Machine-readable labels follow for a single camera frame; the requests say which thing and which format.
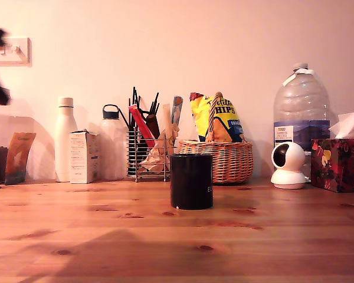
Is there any black coffee mug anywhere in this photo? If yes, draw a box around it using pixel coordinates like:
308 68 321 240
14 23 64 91
169 153 215 211

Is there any orange printed pouch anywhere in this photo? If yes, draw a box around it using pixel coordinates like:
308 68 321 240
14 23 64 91
4 131 37 186

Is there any white metal bottle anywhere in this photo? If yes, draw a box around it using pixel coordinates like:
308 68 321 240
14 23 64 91
54 96 78 183

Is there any white printed carton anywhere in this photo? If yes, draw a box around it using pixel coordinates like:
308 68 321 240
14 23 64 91
69 129 101 185

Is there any clear bottle with dark lid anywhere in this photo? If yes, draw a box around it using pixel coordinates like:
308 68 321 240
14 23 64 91
99 103 129 181

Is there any red sachet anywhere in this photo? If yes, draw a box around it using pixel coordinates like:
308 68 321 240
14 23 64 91
128 104 156 148

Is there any dark brown utensil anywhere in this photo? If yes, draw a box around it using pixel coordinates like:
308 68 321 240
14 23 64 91
145 113 161 139

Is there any crumpled paper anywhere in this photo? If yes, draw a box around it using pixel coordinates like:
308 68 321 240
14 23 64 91
140 144 171 172

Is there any beige flat stick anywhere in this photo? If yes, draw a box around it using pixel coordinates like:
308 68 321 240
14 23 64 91
162 103 173 139

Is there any blue patterned sachet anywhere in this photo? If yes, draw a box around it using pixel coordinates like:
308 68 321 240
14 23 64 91
171 96 184 124

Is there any yellow tortilla chips bag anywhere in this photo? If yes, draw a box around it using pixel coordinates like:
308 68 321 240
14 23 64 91
189 92 245 143

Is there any large clear water bottle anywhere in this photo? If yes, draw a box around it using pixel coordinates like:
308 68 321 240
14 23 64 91
273 61 332 177

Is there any floral tissue box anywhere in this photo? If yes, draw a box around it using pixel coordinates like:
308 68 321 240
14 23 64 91
310 137 354 194

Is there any white paper tissue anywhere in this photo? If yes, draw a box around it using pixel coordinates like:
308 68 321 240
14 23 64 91
327 110 354 140

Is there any white wall switch plate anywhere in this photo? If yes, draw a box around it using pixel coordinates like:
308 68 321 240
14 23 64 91
0 37 32 67

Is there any wire utensil holder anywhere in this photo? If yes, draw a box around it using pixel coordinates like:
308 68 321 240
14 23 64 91
126 131 178 183

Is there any wicker basket with handle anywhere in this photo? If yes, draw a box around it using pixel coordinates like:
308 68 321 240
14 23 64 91
178 91 254 184

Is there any small white round camera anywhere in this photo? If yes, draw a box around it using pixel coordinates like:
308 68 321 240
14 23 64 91
270 141 310 190

